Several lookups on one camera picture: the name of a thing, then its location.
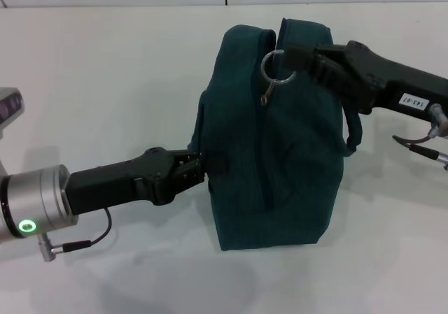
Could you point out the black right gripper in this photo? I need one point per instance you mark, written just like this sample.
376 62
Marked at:
392 79

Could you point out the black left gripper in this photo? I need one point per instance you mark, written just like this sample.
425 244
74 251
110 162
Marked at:
122 181

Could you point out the dark teal insulated lunch bag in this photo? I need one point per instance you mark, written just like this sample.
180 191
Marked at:
287 174

